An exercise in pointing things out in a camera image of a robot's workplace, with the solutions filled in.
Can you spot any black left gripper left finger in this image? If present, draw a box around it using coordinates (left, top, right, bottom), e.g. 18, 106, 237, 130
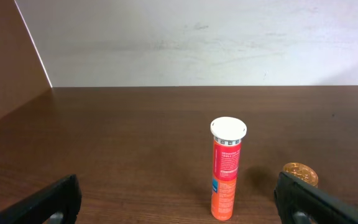
0, 174, 82, 224

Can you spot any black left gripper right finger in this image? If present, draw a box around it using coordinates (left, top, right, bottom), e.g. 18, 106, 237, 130
273, 172, 358, 224

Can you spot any gold lid small jar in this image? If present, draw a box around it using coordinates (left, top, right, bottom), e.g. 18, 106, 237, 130
283, 162, 319, 187

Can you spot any orange tablet tube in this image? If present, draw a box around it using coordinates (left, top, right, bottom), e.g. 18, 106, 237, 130
210, 116, 247, 221

